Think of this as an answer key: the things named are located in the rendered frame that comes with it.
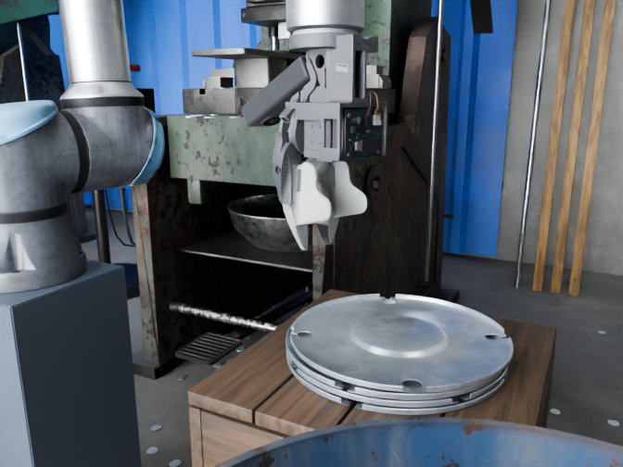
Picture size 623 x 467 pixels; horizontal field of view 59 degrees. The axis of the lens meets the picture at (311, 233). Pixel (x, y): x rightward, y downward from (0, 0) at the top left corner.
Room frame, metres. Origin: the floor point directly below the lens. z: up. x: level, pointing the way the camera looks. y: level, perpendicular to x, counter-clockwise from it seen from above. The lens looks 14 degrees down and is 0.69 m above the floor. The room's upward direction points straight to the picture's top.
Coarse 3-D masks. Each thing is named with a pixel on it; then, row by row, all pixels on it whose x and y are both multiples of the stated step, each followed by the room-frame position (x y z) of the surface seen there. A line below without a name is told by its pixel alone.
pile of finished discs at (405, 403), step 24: (288, 336) 0.70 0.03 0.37; (288, 360) 0.65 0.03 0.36; (312, 384) 0.60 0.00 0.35; (336, 384) 0.57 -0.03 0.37; (408, 384) 0.57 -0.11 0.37; (480, 384) 0.56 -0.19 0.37; (360, 408) 0.55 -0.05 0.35; (384, 408) 0.54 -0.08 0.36; (408, 408) 0.55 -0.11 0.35; (432, 408) 0.54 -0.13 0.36; (456, 408) 0.55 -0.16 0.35
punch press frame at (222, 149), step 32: (384, 0) 1.50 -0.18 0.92; (416, 0) 1.68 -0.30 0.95; (384, 32) 1.50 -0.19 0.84; (384, 64) 1.50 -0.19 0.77; (192, 128) 1.27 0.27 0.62; (224, 128) 1.23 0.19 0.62; (256, 128) 1.19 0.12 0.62; (192, 160) 1.28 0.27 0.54; (224, 160) 1.23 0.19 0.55; (256, 160) 1.20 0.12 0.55; (192, 192) 1.28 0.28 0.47; (224, 320) 1.23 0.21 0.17; (256, 320) 1.20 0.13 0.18
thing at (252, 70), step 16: (224, 48) 1.16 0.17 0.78; (240, 48) 1.14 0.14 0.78; (240, 64) 1.28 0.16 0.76; (256, 64) 1.26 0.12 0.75; (272, 64) 1.26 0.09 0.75; (240, 80) 1.28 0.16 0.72; (256, 80) 1.26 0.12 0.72; (272, 80) 1.26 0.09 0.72; (240, 96) 1.28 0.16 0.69; (240, 112) 1.29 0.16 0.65
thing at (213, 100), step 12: (192, 96) 1.39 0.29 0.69; (204, 96) 1.37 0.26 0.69; (216, 96) 1.35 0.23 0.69; (228, 96) 1.34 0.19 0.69; (372, 96) 1.31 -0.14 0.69; (384, 96) 1.38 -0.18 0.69; (192, 108) 1.39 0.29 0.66; (204, 108) 1.37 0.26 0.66; (216, 108) 1.35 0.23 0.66; (228, 108) 1.34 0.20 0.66
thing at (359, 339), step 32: (320, 320) 0.74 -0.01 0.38; (352, 320) 0.74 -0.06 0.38; (384, 320) 0.72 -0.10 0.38; (416, 320) 0.72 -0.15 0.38; (448, 320) 0.74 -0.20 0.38; (480, 320) 0.74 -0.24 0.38; (320, 352) 0.64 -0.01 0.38; (352, 352) 0.64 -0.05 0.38; (384, 352) 0.63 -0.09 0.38; (416, 352) 0.63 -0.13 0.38; (448, 352) 0.64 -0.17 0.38; (480, 352) 0.64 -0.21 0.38; (512, 352) 0.62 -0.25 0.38; (384, 384) 0.56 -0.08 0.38; (448, 384) 0.56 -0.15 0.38
